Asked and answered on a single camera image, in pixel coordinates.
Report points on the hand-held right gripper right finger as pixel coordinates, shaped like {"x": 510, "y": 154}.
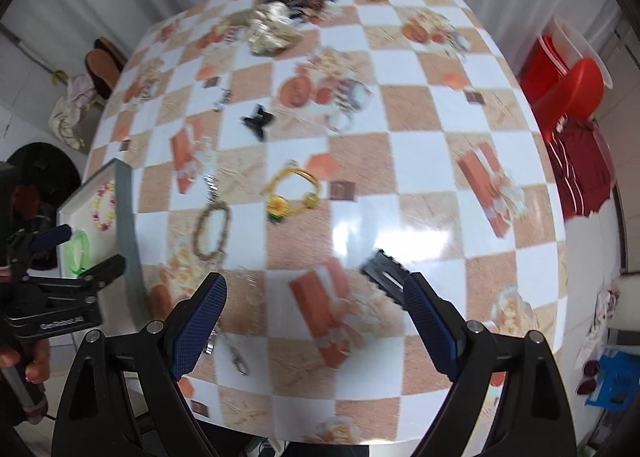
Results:
{"x": 435, "y": 332}

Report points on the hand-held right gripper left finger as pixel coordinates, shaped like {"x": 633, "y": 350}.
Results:
{"x": 200, "y": 332}

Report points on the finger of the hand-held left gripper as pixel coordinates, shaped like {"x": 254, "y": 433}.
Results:
{"x": 50, "y": 237}
{"x": 102, "y": 271}

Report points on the grey jewelry tray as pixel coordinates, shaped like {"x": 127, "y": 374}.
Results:
{"x": 125, "y": 217}

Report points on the black comb hair clip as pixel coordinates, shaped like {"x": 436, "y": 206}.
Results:
{"x": 382, "y": 272}

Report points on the black hair claw clip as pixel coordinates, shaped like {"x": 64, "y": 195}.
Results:
{"x": 257, "y": 119}

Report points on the person's left hand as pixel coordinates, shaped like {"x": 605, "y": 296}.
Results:
{"x": 40, "y": 362}

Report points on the green bangle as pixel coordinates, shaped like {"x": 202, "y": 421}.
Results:
{"x": 85, "y": 242}

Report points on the white washing machine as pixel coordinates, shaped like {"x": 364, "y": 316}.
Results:
{"x": 45, "y": 172}

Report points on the checkered printed tablecloth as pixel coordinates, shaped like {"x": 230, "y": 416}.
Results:
{"x": 440, "y": 237}

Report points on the cream cloth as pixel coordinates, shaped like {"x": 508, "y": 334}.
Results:
{"x": 70, "y": 112}

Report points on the white pink cloth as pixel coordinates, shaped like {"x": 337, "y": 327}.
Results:
{"x": 606, "y": 307}

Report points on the brown chair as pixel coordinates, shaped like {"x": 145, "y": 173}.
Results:
{"x": 102, "y": 67}

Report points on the blue plastic stool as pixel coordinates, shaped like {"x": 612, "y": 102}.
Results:
{"x": 615, "y": 377}

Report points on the red plastic chair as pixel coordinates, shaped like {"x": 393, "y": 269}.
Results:
{"x": 565, "y": 82}

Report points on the cream polka dot scrunchie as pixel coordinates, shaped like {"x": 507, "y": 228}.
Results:
{"x": 270, "y": 29}

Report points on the white plastic basin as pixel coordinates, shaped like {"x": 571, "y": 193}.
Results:
{"x": 575, "y": 44}

